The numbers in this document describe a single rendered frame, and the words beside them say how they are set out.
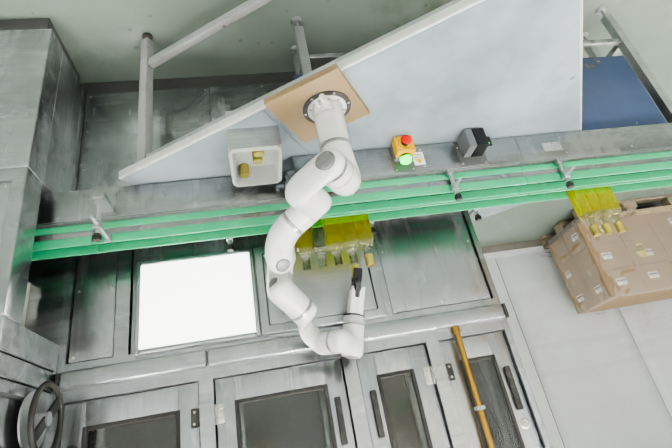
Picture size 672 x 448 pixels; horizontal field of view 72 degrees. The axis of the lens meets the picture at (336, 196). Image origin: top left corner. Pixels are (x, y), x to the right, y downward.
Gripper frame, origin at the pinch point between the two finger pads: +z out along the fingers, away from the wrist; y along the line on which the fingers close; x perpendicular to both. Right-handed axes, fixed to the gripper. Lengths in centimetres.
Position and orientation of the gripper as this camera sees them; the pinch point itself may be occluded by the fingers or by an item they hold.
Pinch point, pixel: (356, 275)
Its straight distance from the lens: 169.2
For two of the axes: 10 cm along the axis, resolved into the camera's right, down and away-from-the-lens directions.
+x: -9.9, -1.3, -0.5
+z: 0.8, -8.6, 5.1
